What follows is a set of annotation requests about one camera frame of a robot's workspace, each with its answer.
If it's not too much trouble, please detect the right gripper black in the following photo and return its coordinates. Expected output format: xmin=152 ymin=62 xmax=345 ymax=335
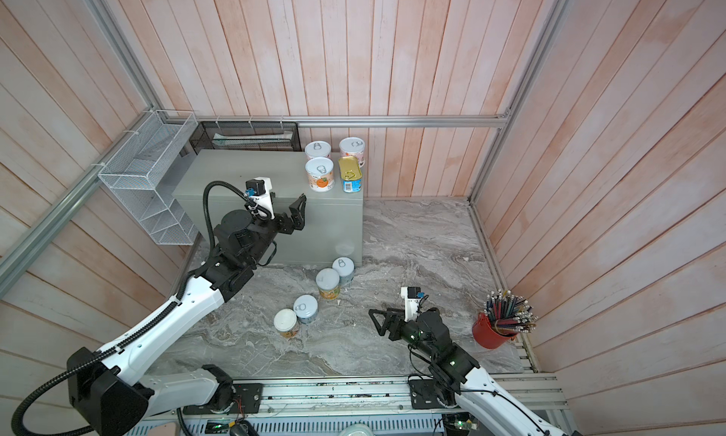
xmin=371 ymin=304 xmax=436 ymax=360

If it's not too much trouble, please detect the orange labelled can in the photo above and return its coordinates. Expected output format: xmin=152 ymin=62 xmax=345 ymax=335
xmin=304 ymin=157 xmax=335 ymax=192

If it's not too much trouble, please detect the pink labelled can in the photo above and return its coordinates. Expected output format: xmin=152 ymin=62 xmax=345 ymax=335
xmin=304 ymin=140 xmax=332 ymax=160

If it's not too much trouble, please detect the gold rectangular sardine tin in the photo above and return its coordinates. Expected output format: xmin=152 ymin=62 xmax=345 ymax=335
xmin=338 ymin=156 xmax=362 ymax=193

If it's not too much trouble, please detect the yellow can plastic lid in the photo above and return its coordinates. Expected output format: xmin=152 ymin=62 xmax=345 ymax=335
xmin=316 ymin=268 xmax=340 ymax=300

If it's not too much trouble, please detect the pink can front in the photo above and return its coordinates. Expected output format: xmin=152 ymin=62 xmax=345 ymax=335
xmin=338 ymin=137 xmax=366 ymax=167

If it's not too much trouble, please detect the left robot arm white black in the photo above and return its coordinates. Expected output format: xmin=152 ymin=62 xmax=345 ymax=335
xmin=11 ymin=177 xmax=307 ymax=435

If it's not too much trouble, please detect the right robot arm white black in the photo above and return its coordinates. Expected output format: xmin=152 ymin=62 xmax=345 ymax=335
xmin=369 ymin=309 xmax=565 ymax=435

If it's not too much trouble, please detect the grey metal cabinet box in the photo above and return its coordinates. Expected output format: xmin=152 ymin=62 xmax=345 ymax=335
xmin=172 ymin=149 xmax=366 ymax=267

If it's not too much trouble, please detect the teal labelled can near cabinet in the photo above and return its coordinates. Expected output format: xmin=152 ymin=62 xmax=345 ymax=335
xmin=332 ymin=256 xmax=355 ymax=286

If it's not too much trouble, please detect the blue labelled can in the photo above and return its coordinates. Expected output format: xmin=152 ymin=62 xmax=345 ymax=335
xmin=293 ymin=294 xmax=319 ymax=324

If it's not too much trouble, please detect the amber jar white lid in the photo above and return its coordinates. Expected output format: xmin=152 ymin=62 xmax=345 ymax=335
xmin=273 ymin=309 xmax=299 ymax=339

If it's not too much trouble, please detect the red pencil holder cup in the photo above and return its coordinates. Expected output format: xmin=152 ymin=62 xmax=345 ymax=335
xmin=472 ymin=290 xmax=538 ymax=350

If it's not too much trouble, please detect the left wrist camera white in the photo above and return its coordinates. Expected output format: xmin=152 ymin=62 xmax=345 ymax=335
xmin=246 ymin=177 xmax=275 ymax=220

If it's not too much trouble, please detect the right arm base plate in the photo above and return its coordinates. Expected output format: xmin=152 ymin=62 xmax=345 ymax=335
xmin=407 ymin=376 xmax=488 ymax=411

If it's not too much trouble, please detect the black wire mesh basket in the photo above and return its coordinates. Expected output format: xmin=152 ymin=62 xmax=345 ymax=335
xmin=189 ymin=120 xmax=304 ymax=154

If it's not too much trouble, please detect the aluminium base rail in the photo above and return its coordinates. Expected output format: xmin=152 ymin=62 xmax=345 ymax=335
xmin=97 ymin=372 xmax=569 ymax=423

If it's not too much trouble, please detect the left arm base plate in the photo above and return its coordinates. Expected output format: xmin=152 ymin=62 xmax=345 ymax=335
xmin=183 ymin=383 xmax=264 ymax=415

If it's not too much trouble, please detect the white wire mesh shelf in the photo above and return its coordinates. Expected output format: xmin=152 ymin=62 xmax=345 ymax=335
xmin=98 ymin=110 xmax=198 ymax=246

